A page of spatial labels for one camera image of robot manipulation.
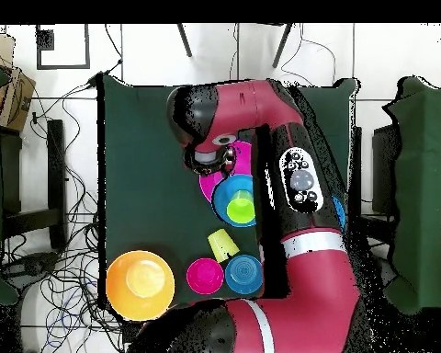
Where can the pink plastic bowl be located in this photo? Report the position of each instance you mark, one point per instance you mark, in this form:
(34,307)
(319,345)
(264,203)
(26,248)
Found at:
(207,184)

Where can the large blue plastic bowl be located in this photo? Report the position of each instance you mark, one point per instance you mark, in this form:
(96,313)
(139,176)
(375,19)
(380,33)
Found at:
(340,213)
(222,198)

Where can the light green plastic cup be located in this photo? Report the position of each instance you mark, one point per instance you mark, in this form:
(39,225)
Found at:
(240,209)

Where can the yellow plastic cup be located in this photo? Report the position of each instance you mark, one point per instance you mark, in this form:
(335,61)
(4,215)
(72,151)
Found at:
(222,244)

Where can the red plastic bowl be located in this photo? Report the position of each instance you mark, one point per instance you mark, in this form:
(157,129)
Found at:
(205,275)

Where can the orange plastic bowl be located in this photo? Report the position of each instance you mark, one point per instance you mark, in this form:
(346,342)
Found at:
(121,298)

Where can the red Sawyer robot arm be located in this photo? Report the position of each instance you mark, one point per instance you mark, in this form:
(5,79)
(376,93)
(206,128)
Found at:
(316,286)

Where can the dark green table cloth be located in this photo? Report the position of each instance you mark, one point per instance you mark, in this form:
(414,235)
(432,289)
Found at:
(143,147)

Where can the small blue plastic bowl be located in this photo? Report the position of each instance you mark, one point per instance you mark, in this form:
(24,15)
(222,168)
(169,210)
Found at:
(244,274)

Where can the black stand leg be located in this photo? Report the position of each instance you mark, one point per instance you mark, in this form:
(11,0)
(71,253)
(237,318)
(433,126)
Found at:
(282,46)
(184,40)

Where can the black box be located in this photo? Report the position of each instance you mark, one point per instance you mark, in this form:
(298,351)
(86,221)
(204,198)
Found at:
(384,165)

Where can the cardboard box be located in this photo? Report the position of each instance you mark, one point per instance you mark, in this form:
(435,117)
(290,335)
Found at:
(16,99)

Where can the grey stand base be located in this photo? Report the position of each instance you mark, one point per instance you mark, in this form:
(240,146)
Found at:
(29,268)

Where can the black table frame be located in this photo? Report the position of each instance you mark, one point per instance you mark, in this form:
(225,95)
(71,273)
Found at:
(56,184)

